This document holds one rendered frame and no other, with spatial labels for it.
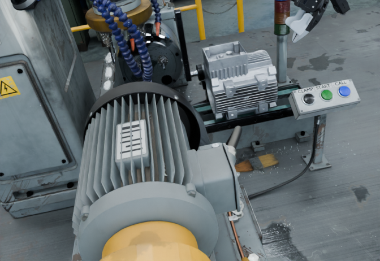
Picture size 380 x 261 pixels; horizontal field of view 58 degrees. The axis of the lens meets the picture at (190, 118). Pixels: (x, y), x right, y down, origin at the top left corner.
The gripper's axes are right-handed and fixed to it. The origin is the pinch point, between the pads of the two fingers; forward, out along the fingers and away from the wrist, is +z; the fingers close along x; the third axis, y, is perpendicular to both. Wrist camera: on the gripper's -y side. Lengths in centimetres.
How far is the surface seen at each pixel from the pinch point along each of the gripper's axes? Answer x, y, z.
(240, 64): -0.5, 12.7, 12.8
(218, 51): -10.0, 17.2, 14.3
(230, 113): 4.1, 10.1, 27.3
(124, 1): -1, 50, 6
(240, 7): -234, -67, 38
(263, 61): -2.0, 5.5, 10.2
